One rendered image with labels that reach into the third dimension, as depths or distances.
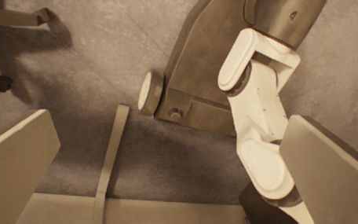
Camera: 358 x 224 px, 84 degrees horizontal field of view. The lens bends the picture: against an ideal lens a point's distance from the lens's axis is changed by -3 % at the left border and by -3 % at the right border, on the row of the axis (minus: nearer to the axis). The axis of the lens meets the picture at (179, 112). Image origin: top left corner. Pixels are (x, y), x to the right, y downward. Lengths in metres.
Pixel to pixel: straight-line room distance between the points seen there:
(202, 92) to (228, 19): 0.28
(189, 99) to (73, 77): 0.50
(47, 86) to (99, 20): 0.36
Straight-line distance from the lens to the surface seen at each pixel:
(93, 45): 0.91
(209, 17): 0.75
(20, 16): 0.86
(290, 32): 0.67
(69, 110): 1.06
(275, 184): 0.46
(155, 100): 0.77
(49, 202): 1.48
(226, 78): 0.67
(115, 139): 1.07
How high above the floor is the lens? 0.87
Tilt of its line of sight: 55 degrees down
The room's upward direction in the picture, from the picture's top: 161 degrees clockwise
